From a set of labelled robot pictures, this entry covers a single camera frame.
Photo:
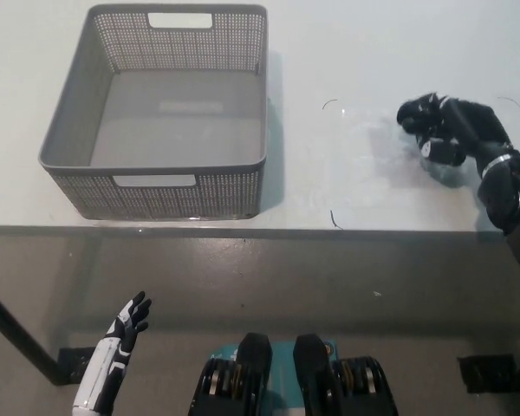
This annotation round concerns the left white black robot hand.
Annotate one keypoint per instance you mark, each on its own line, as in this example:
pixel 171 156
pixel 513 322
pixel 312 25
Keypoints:
pixel 108 351

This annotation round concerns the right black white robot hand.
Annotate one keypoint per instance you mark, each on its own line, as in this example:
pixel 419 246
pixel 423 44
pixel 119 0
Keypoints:
pixel 476 123

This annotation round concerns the black floor foot patch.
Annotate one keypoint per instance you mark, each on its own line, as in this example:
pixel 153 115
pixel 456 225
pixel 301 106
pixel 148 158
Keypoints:
pixel 485 372
pixel 71 362

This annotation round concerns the clear plastic sheet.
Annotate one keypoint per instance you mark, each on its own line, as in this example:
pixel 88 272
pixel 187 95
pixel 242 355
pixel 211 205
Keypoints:
pixel 364 182

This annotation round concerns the left black ribbed body block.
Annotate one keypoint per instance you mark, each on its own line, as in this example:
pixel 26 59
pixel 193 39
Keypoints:
pixel 253 359

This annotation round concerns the black ribbed body block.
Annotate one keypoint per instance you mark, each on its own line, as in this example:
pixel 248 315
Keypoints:
pixel 253 359
pixel 312 364

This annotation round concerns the right black ribbed body block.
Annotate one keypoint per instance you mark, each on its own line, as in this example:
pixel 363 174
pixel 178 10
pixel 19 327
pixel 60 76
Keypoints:
pixel 312 364

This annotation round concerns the grey perforated plastic basket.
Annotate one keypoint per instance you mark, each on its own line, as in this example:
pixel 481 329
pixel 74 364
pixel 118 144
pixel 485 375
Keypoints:
pixel 78 130

